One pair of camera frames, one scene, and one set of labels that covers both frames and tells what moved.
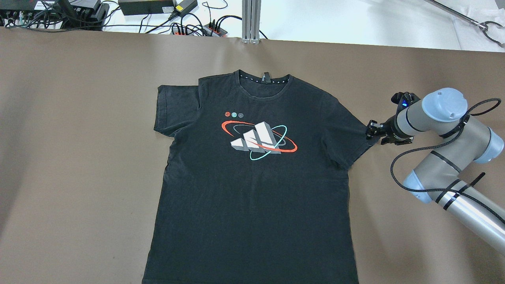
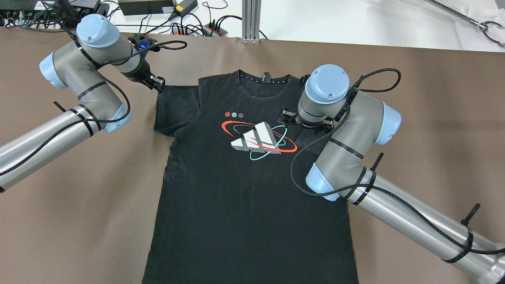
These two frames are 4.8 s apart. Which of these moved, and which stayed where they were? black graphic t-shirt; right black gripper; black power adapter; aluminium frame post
Moved: right black gripper
Stayed: black graphic t-shirt; aluminium frame post; black power adapter
